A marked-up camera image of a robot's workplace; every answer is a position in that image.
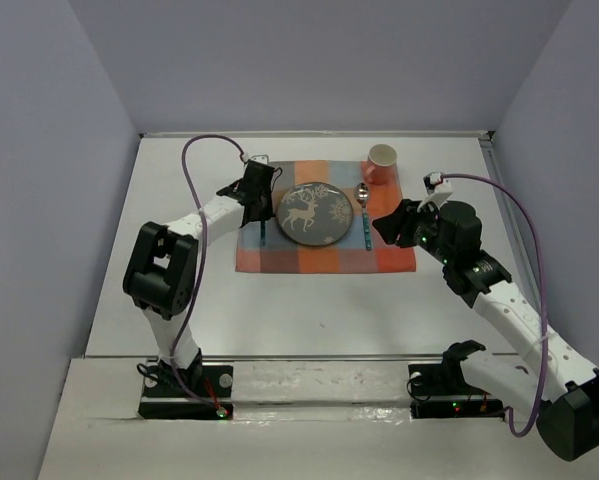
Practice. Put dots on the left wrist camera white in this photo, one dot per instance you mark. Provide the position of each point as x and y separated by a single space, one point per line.
259 158

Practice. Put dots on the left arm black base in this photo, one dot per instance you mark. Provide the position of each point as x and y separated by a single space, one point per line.
163 398

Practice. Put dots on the pink mug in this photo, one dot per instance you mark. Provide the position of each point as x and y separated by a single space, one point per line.
380 165

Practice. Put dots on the fork with green handle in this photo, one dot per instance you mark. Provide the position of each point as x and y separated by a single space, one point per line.
263 234

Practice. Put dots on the spoon with green handle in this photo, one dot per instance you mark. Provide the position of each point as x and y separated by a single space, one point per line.
362 196

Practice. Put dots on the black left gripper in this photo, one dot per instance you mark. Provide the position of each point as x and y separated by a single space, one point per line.
259 209

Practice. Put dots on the checkered orange blue cloth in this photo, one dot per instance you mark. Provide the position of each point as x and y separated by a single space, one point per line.
347 256

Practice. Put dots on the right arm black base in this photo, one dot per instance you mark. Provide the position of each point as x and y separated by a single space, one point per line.
436 394

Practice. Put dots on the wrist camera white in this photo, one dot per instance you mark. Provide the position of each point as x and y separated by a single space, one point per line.
259 158
438 190

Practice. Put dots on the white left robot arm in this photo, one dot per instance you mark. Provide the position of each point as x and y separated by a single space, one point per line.
167 263

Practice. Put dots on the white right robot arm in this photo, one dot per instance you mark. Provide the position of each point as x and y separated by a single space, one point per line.
555 388

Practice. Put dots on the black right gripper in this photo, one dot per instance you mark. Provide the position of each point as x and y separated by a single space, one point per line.
404 222

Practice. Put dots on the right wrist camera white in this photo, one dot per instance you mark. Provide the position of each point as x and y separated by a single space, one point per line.
438 190

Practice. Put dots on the grey reindeer plate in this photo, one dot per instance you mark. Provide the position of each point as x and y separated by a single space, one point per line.
315 214

